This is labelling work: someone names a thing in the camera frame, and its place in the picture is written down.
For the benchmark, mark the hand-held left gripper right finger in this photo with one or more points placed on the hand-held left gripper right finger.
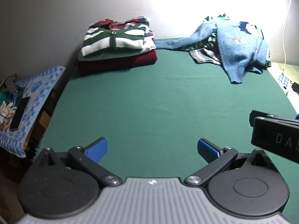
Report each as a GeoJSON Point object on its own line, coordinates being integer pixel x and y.
{"type": "Point", "coordinates": [206, 148]}

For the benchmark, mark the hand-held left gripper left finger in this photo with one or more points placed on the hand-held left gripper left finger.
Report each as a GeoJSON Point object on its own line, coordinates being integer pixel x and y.
{"type": "Point", "coordinates": [98, 148]}

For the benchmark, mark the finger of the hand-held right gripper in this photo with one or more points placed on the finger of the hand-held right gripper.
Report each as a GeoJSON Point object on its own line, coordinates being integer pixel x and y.
{"type": "Point", "coordinates": [268, 137]}

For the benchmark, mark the blue knit sweater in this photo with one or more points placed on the blue knit sweater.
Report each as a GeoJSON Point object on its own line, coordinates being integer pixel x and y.
{"type": "Point", "coordinates": [236, 49]}

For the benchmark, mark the white power strip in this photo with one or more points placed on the white power strip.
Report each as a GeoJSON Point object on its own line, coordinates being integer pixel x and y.
{"type": "Point", "coordinates": [283, 80]}

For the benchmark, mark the pale yellow floral mattress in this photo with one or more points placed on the pale yellow floral mattress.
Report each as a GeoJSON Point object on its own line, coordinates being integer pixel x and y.
{"type": "Point", "coordinates": [292, 68]}

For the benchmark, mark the green table cloth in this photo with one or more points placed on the green table cloth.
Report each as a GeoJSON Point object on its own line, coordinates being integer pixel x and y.
{"type": "Point", "coordinates": [151, 98]}

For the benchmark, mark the blue white patterned cloth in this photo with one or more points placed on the blue white patterned cloth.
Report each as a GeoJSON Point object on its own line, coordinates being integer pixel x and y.
{"type": "Point", "coordinates": [39, 86]}

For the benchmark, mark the black smartphone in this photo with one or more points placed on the black smartphone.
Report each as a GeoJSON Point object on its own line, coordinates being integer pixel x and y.
{"type": "Point", "coordinates": [19, 113]}

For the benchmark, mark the grey blue striped garment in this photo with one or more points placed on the grey blue striped garment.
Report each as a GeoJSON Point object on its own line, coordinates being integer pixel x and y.
{"type": "Point", "coordinates": [205, 56]}

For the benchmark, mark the white gloves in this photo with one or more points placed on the white gloves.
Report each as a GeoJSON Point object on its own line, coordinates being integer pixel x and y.
{"type": "Point", "coordinates": [8, 112]}

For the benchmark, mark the teal cloth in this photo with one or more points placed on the teal cloth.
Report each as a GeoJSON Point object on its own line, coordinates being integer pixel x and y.
{"type": "Point", "coordinates": [5, 96]}

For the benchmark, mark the green white striped shirt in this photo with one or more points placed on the green white striped shirt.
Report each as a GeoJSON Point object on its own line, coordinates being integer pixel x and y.
{"type": "Point", "coordinates": [211, 38]}

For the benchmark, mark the white folded garment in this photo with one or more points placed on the white folded garment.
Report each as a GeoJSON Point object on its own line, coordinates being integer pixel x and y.
{"type": "Point", "coordinates": [149, 43]}

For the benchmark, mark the red plaid shirt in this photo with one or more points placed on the red plaid shirt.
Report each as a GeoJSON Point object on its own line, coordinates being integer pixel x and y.
{"type": "Point", "coordinates": [105, 22]}

